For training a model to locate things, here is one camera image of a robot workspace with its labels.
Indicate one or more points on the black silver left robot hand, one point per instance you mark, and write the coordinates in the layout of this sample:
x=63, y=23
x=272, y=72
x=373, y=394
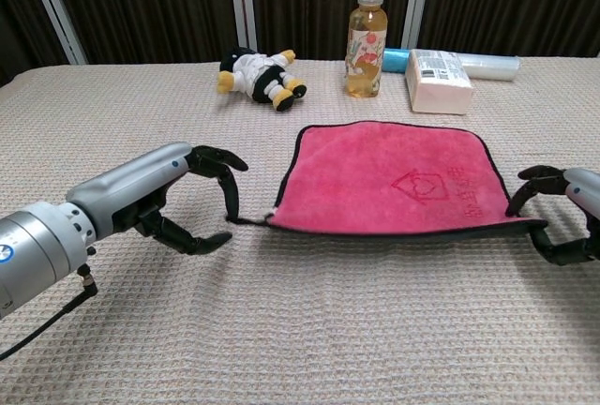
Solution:
x=126, y=184

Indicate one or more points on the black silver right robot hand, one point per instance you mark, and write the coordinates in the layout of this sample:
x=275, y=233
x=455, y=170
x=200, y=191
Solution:
x=583, y=189

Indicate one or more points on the pink and grey towel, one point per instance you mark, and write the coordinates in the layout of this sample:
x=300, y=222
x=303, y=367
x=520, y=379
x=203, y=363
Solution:
x=375, y=180

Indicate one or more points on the clear plastic bag roll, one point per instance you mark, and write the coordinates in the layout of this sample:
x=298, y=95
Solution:
x=494, y=67

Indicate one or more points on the black white yellow plush toy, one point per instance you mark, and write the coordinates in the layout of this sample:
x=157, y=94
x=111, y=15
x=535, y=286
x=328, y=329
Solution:
x=255, y=72

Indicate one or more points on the white tissue pack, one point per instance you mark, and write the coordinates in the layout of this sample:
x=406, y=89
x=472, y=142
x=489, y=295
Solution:
x=440, y=91

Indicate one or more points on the dark brown curtain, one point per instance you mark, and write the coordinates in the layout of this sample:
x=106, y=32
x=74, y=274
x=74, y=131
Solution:
x=150, y=6

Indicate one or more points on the beige waffle tablecloth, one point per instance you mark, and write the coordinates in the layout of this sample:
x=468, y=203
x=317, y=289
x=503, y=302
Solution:
x=281, y=320

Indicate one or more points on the blue plastic bag roll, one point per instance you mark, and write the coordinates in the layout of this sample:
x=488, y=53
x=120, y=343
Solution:
x=396, y=60

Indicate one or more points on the yellow tea bottle white cap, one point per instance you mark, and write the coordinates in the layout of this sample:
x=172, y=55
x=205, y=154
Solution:
x=364, y=34

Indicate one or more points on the white partition frame post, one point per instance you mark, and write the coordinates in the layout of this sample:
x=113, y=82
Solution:
x=51, y=6
x=241, y=2
x=417, y=2

